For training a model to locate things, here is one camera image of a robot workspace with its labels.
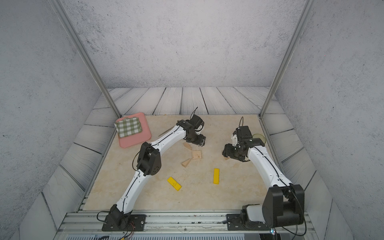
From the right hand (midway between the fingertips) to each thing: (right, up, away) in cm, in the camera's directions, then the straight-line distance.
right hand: (228, 153), depth 83 cm
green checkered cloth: (-68, +14, +29) cm, 75 cm away
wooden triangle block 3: (+1, -6, +12) cm, 14 cm away
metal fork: (-40, +11, +28) cm, 50 cm away
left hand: (-13, +4, +15) cm, 21 cm away
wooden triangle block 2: (-24, -8, +10) cm, 27 cm away
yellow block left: (-29, -18, +1) cm, 34 cm away
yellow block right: (-6, -15, +5) cm, 17 cm away
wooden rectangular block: (-17, -3, +16) cm, 24 cm away
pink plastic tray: (-60, +6, +27) cm, 65 cm away
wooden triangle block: (-24, +2, +18) cm, 30 cm away
